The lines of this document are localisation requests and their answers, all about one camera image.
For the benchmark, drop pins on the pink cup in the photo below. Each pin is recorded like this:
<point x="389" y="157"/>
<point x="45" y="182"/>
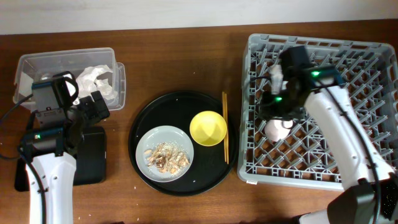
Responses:
<point x="276" y="129"/>

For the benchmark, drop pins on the grey plate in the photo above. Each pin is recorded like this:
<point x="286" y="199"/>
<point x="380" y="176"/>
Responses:
<point x="152" y="138"/>

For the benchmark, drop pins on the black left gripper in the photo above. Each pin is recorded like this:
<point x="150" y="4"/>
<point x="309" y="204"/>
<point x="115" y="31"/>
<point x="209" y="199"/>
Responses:
<point x="88" y="103"/>

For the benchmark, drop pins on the white tissue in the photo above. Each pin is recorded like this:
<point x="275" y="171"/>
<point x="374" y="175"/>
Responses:
<point x="89" y="82"/>

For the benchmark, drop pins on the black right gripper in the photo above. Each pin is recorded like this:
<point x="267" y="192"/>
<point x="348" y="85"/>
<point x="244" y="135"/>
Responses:
<point x="268" y="111"/>

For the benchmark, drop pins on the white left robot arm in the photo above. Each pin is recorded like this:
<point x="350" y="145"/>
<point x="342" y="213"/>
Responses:
<point x="51" y="180"/>

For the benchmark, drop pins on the black rectangular tray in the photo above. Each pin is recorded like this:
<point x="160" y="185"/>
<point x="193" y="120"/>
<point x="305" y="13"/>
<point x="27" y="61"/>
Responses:
<point x="90" y="159"/>

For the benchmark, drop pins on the round black serving tray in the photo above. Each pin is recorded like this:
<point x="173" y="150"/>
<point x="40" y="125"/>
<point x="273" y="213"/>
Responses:
<point x="177" y="109"/>

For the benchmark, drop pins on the clear plastic waste bin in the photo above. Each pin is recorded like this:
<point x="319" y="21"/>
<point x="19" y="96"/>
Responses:
<point x="40" y="66"/>

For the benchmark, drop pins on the grey dishwasher rack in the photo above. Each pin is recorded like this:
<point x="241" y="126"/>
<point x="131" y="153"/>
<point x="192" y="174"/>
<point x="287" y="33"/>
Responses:
<point x="303" y="159"/>

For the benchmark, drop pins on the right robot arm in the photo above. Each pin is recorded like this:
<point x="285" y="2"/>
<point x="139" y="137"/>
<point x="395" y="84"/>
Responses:
<point x="369" y="182"/>

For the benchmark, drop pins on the food scraps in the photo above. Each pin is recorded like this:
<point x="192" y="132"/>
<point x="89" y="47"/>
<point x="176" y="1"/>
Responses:
<point x="167" y="157"/>

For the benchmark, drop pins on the wooden chopstick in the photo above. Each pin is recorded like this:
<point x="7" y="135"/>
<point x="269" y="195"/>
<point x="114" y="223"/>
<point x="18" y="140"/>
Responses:
<point x="227" y="134"/>
<point x="224" y="105"/>

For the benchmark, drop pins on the yellow bowl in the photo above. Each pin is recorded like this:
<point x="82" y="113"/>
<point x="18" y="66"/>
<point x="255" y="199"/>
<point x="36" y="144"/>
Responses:
<point x="208" y="128"/>

